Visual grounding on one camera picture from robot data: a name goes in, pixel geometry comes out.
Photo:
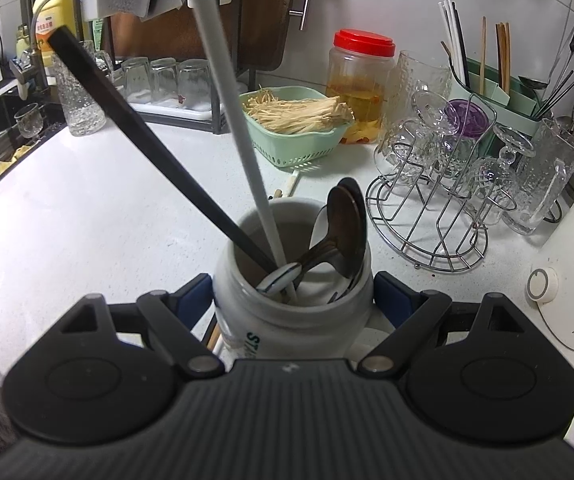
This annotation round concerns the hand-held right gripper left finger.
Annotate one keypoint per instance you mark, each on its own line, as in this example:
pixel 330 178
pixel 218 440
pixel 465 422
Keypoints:
pixel 198 296

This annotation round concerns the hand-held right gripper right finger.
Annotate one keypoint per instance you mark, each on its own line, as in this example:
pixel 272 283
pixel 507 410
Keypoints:
pixel 392 296

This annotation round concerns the brown wooden spoon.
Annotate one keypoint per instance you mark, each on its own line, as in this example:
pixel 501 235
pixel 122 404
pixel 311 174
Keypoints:
pixel 363 230

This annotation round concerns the white ceramic spoon black rim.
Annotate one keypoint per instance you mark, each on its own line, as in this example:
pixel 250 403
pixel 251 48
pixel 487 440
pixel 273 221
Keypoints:
pixel 317 287

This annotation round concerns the metal spoon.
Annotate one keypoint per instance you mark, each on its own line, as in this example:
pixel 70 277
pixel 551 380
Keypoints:
pixel 344 230

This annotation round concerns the white ceramic mug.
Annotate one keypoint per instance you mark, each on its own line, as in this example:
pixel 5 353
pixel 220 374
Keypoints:
pixel 287 330

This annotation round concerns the black chopstick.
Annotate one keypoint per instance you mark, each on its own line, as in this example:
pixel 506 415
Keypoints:
pixel 463 45
pixel 151 135

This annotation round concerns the clear inverted glass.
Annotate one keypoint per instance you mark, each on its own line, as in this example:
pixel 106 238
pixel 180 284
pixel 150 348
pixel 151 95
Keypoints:
pixel 397 155

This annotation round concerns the green plastic basket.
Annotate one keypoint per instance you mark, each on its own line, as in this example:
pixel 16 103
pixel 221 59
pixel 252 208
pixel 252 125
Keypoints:
pixel 292 152

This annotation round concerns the black dish rack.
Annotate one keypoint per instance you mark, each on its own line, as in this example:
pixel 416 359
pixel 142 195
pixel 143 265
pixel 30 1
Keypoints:
pixel 218 120

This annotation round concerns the white drain tray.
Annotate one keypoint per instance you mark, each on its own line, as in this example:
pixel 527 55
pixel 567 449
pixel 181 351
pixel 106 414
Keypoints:
pixel 202 112

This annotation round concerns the purple lid glass jar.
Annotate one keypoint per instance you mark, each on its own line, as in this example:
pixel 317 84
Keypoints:
pixel 467 117

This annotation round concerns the large textured glass mug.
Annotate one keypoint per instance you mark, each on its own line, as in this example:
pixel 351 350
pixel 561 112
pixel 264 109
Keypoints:
pixel 547 175

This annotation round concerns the enoki mushroom bundle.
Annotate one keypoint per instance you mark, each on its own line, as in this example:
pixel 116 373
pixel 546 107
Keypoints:
pixel 297 115

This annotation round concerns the small inverted glass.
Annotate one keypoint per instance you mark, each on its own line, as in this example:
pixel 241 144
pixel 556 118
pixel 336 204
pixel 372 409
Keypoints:
pixel 163 82
pixel 193 85
pixel 136 80

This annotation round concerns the textured glass tumbler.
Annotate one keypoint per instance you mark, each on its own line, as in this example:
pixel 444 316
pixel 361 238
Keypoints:
pixel 84 110

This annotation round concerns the plastic jar red lid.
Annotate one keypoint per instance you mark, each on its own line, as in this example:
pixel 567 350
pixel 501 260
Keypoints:
pixel 362 75

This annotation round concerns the green utensil holder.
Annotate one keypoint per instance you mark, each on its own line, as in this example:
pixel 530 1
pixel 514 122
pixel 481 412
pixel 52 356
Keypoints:
pixel 517 110

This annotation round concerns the small stemmed glass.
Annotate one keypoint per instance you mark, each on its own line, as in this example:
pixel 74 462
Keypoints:
pixel 28 120

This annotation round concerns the small metal ladle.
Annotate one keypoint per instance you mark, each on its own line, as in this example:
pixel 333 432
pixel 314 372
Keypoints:
pixel 534 82

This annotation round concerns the dark metal chopsticks bundle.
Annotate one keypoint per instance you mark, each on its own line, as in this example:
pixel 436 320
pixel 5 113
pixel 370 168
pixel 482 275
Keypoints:
pixel 558 97

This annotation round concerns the wooden cutting board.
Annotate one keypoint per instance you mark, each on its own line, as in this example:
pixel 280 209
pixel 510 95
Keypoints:
pixel 267 20

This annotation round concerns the yellow detergent bottle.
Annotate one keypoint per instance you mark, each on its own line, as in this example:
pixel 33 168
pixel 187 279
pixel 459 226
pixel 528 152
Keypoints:
pixel 54 10

